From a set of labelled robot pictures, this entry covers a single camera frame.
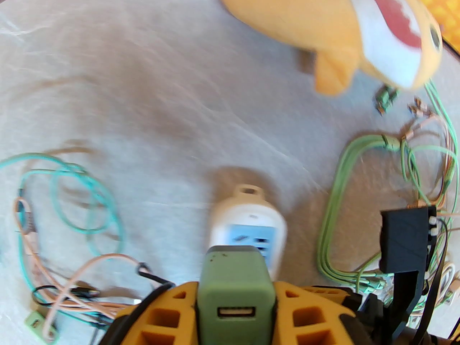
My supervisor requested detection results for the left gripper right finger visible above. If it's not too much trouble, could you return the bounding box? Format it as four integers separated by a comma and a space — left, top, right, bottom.
274, 282, 360, 345

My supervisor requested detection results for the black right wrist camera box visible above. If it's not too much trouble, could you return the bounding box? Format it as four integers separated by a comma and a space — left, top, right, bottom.
380, 207, 438, 345

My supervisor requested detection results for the teal cable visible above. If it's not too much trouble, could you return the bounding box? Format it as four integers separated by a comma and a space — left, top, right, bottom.
0, 152, 124, 328

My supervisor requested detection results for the thin black cable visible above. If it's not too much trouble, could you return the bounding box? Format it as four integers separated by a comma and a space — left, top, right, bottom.
31, 263, 176, 310

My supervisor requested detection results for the light green cable bundle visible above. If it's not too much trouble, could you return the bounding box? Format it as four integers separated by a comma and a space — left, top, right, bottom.
316, 79, 460, 322

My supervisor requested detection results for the small light green connector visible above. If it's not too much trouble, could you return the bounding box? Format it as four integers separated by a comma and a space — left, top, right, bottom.
24, 310, 60, 342

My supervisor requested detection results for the orange plush toy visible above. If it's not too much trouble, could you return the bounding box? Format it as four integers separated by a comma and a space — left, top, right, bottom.
198, 0, 443, 96

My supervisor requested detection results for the pink cable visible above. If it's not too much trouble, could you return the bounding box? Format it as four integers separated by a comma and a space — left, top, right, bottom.
14, 197, 173, 339

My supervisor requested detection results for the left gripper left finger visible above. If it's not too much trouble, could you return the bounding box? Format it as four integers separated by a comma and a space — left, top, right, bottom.
115, 282, 200, 345

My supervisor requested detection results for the green USB charger plug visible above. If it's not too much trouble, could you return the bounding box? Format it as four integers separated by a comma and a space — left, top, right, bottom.
197, 245, 277, 345

